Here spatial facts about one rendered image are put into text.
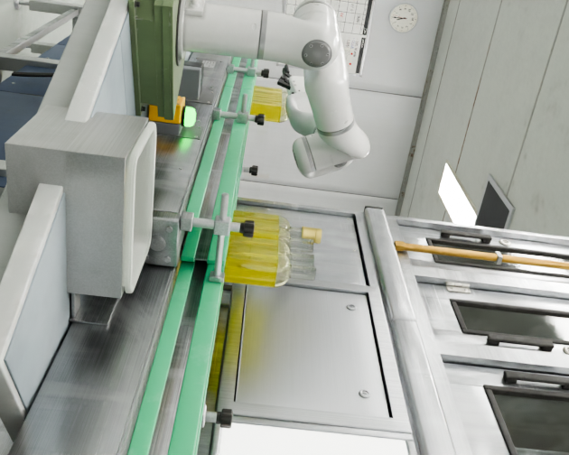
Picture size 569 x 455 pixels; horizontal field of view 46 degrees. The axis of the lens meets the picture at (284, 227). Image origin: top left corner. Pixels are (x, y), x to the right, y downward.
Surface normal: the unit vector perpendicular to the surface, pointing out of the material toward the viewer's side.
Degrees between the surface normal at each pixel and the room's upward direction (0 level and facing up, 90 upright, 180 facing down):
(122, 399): 90
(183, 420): 90
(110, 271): 90
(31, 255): 90
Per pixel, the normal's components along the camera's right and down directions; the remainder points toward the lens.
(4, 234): 0.12, -0.62
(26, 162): 0.00, 0.45
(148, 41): -0.06, 0.77
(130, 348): 0.13, -0.88
